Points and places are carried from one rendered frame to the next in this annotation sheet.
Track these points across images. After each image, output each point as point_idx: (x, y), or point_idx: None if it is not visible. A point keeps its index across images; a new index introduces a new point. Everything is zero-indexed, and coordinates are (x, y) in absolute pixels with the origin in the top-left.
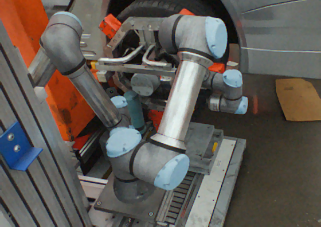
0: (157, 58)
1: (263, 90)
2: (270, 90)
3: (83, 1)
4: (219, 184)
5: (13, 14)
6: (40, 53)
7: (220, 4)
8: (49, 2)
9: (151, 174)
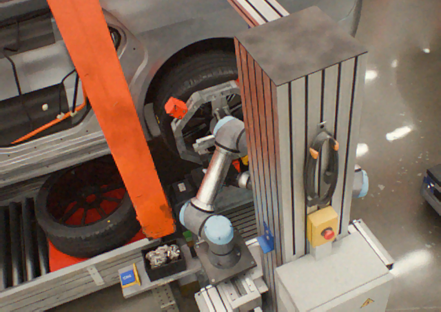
0: (240, 117)
1: (234, 100)
2: (240, 97)
3: None
4: None
5: (139, 138)
6: (224, 157)
7: (226, 45)
8: None
9: (356, 191)
